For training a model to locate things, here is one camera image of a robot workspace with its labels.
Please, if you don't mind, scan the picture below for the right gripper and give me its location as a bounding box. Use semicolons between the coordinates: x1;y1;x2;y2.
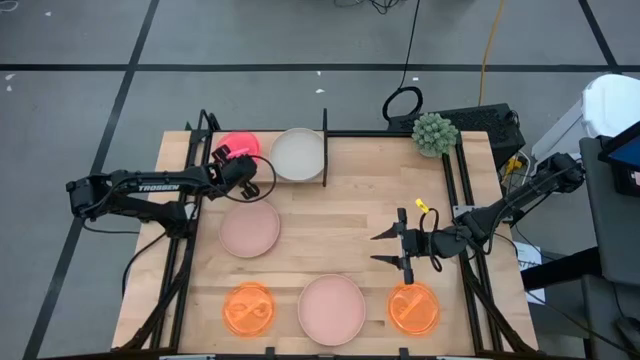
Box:
370;206;447;286

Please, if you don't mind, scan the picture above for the pink translucent plastic plate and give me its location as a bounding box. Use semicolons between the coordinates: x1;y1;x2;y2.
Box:
217;130;262;160

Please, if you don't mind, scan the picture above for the orange translucent plastic plate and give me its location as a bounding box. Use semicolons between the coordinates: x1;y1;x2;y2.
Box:
222;281;277;338
387;281;442;336

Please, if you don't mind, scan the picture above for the white ceramic plate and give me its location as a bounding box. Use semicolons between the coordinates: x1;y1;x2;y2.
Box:
269;127;326;182

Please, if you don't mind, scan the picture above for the wooden shelf with black posts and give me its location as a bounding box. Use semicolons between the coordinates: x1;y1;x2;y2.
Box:
187;107;330;188

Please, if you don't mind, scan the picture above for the green potted plant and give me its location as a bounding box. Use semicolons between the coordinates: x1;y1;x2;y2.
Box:
411;112;460;159

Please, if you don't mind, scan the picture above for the white paper sheet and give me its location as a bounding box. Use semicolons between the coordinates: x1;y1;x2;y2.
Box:
513;241;547;305

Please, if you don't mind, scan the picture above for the black perforated computer case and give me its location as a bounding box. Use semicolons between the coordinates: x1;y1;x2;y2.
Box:
387;103;527;169

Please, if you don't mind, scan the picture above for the grey desk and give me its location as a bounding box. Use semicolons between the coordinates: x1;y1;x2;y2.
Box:
579;134;640;360

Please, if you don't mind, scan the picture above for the laptop with blue screen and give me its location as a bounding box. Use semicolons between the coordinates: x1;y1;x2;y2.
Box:
599;133;640;169

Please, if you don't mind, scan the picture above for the white bin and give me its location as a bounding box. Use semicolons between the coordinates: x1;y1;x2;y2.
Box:
530;73;640;161

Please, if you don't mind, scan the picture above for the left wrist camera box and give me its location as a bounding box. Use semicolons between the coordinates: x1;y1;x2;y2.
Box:
225;155;259;186

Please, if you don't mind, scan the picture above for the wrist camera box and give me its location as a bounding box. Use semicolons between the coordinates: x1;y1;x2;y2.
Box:
413;228;437;259
225;155;259;186

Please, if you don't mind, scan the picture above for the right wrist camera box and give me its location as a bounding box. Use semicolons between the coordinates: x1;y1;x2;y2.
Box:
413;228;437;259

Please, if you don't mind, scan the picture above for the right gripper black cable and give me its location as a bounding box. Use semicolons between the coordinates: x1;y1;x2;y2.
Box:
418;207;445;274

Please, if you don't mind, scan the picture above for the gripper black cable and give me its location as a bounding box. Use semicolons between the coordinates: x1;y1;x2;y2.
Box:
219;153;278;204
418;207;445;274

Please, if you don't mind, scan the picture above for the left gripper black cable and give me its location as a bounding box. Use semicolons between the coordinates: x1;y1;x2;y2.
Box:
219;153;278;204

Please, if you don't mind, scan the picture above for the black aluminium rig frame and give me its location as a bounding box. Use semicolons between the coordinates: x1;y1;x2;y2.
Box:
112;112;539;360

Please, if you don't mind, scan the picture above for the left arm base cable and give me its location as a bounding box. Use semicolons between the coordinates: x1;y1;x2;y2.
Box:
82;219;169;299

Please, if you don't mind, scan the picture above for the long black cable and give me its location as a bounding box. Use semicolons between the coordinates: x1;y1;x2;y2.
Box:
382;0;424;121

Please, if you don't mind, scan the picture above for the long yellow cable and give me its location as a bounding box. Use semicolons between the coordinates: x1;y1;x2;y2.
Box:
477;0;507;107

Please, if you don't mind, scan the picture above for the black cable bundle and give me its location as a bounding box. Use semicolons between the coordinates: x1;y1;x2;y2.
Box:
333;0;401;15

